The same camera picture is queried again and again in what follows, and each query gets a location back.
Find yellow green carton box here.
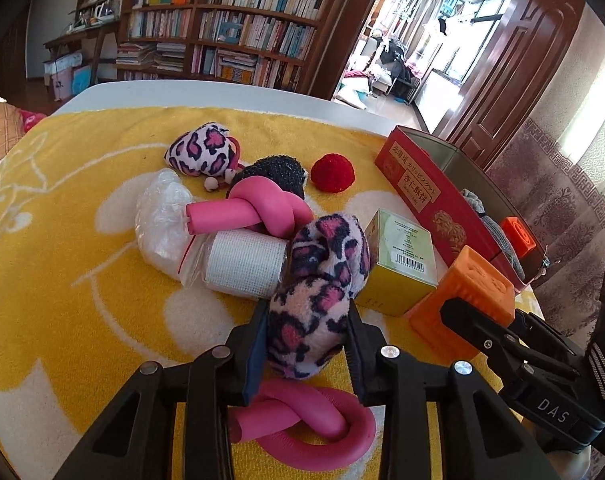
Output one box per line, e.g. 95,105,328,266
354,208,439,317

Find pink cloth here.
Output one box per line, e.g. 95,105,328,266
19,109,49,134

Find leopard print sock with pompom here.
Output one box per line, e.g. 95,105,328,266
164,122,242,192

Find leopard print fuzzy sock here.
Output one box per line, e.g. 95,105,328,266
266,213,371,379

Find clear plastic zip bag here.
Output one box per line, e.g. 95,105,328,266
134,168,216,292

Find red pompom ball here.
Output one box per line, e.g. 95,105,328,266
311,153,356,192

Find white floor cushion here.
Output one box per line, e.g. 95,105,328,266
339,84,369,111

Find orange rubber cube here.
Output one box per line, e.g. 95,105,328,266
499,216,537,261
409,245,516,362

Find pink knotted foam tube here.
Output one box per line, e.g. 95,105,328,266
227,379,376,472
185,177,309,239

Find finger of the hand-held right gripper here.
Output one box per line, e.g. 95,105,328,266
439,298,578,411
512,310,581,372

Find grey knitted sock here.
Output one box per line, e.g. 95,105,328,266
459,188,526,282

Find wooden desk with shelves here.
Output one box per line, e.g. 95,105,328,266
43,0,129,87

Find white gauze roll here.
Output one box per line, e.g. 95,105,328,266
201,230,289,299

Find pile of clothes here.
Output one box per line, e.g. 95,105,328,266
369,30,415,97

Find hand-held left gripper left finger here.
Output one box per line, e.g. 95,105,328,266
52,302,273,480

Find wooden bookshelf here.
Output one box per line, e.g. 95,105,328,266
116,0,344,97

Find wooden door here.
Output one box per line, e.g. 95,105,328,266
431,0,585,162

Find plastic storage boxes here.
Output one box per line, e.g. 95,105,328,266
43,52,94,102

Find checked cushion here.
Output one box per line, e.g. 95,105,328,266
0,95,26,173

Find rows of books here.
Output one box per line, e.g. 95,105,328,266
118,0,333,92

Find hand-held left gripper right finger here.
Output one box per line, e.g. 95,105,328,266
345,305,563,480

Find yellow white towel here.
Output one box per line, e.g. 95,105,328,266
0,106,543,480

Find black fuzzy scrub ball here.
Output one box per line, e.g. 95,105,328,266
231,155,311,202

